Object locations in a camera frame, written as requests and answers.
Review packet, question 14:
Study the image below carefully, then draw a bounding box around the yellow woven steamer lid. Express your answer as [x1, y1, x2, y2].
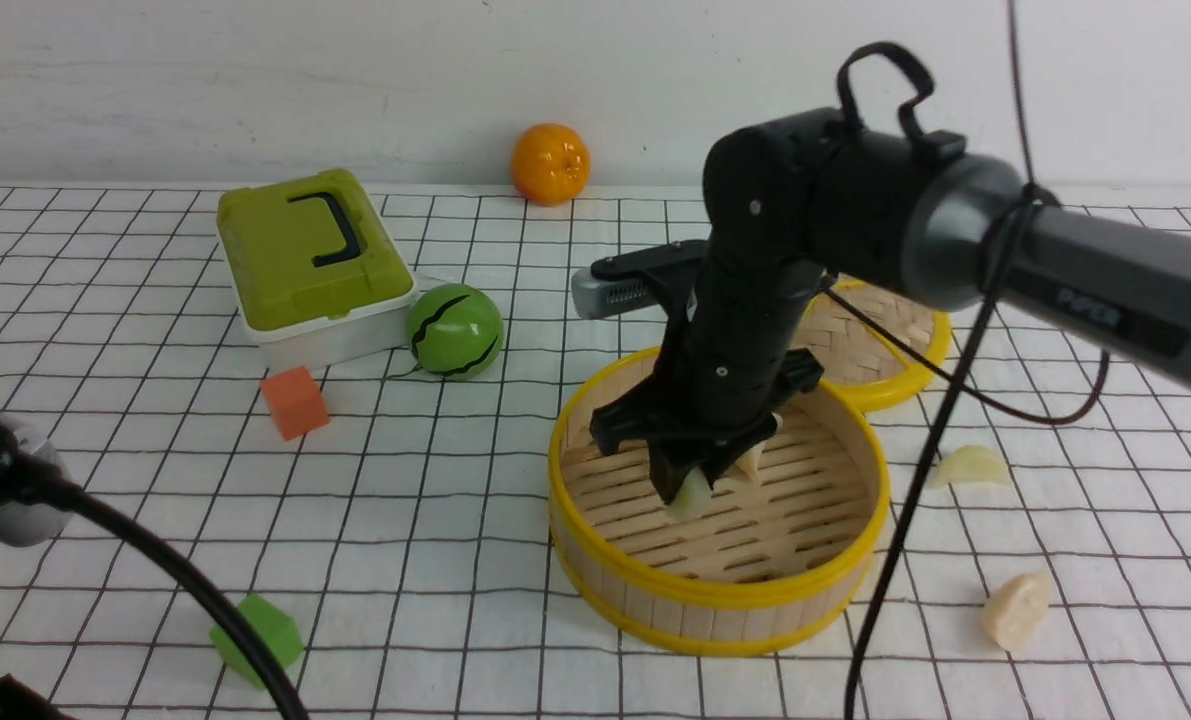
[791, 277, 952, 414]

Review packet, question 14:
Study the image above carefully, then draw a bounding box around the yellow bamboo steamer tray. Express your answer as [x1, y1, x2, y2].
[548, 348, 891, 657]

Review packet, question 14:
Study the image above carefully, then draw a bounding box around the green toy watermelon ball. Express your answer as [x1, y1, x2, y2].
[407, 283, 505, 381]

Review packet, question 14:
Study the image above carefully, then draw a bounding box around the orange foam cube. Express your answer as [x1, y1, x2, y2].
[258, 367, 331, 442]

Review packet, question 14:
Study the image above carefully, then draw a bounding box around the green lidded white box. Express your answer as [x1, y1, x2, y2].
[216, 168, 420, 374]

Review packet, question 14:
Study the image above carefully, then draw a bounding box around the greenish dumpling bottom edge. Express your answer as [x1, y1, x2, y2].
[665, 468, 713, 522]

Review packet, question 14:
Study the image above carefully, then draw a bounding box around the cream dumpling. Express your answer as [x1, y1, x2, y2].
[983, 571, 1055, 652]

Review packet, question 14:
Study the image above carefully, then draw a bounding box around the white dumpling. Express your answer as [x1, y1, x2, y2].
[735, 413, 782, 487]

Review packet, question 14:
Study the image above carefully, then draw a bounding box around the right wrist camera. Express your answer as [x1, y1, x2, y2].
[569, 240, 707, 320]

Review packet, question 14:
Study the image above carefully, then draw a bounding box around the pale green dumpling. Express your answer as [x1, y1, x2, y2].
[927, 445, 1012, 489]

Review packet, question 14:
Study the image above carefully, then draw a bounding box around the green foam cube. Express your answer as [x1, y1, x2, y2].
[208, 591, 305, 690]

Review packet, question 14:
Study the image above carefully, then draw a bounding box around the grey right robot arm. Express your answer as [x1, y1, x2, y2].
[573, 108, 1191, 503]

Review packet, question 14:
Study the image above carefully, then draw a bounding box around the white grid tablecloth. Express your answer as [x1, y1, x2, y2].
[0, 186, 1191, 719]

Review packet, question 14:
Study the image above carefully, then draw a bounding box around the orange fruit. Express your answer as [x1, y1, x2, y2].
[511, 123, 591, 206]

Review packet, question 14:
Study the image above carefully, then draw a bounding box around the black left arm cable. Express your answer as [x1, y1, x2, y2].
[0, 470, 311, 720]

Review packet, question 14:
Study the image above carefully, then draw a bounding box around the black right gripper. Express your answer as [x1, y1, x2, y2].
[590, 255, 823, 505]

